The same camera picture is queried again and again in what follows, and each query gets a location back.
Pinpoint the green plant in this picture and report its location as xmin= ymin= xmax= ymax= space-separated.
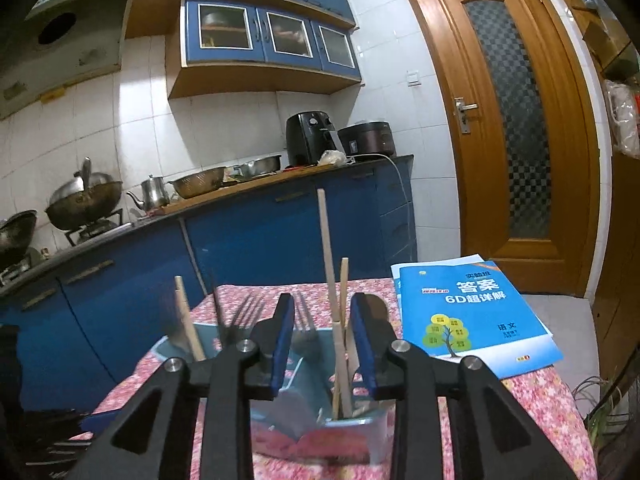
xmin=570 ymin=375 xmax=640 ymax=461

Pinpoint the black rice cooker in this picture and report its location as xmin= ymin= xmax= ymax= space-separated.
xmin=337 ymin=121 xmax=397 ymax=158

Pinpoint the blue book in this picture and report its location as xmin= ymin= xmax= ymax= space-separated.
xmin=391 ymin=259 xmax=565 ymax=380

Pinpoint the steel wok with lid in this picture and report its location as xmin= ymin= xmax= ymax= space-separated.
xmin=45 ymin=157 xmax=125 ymax=231

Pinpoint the wooden shelf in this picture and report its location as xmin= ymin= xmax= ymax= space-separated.
xmin=565 ymin=0 xmax=640 ymax=161

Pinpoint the wooden chopstick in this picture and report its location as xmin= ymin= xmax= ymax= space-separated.
xmin=316 ymin=189 xmax=353 ymax=418
xmin=174 ymin=275 xmax=207 ymax=362
xmin=331 ymin=257 xmax=351 ymax=420

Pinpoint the blue wall cabinet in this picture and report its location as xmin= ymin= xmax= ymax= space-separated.
xmin=125 ymin=0 xmax=363 ymax=100

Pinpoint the white plastic bag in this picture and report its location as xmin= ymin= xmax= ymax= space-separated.
xmin=605 ymin=80 xmax=640 ymax=156

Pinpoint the white power cable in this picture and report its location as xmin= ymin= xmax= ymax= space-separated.
xmin=380 ymin=154 xmax=418 ymax=261

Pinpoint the black air fryer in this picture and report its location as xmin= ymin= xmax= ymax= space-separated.
xmin=286 ymin=111 xmax=332 ymax=167

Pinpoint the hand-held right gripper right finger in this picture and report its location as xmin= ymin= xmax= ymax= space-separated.
xmin=349 ymin=292 xmax=581 ymax=480

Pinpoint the blue utensil box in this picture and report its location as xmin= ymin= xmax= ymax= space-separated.
xmin=150 ymin=322 xmax=396 ymax=466

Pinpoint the wooden cutting board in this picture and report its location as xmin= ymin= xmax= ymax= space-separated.
xmin=160 ymin=162 xmax=351 ymax=216

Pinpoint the range hood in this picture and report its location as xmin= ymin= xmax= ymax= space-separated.
xmin=0 ymin=0 xmax=143 ymax=121

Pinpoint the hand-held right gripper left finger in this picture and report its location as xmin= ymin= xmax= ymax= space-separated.
xmin=65 ymin=292 xmax=296 ymax=480

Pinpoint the blue base cabinet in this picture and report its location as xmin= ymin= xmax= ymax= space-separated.
xmin=0 ymin=154 xmax=418 ymax=411

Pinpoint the steel kettle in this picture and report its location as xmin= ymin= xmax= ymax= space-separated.
xmin=125 ymin=175 xmax=171 ymax=210

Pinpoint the metal colander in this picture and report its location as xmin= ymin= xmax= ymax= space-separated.
xmin=167 ymin=166 xmax=227 ymax=199

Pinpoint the dark wok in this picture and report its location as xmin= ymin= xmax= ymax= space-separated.
xmin=0 ymin=210 xmax=38 ymax=271

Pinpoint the metal door handle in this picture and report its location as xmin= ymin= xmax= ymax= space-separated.
xmin=454 ymin=97 xmax=479 ymax=135

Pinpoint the metal basin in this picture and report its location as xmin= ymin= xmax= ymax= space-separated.
xmin=232 ymin=155 xmax=283 ymax=178

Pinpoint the pink floral tablecloth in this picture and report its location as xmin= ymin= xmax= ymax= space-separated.
xmin=70 ymin=277 xmax=598 ymax=480

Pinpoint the wooden door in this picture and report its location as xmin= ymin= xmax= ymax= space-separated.
xmin=401 ymin=0 xmax=613 ymax=297

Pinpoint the gas stove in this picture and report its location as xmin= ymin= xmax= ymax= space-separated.
xmin=62 ymin=208 xmax=132 ymax=247

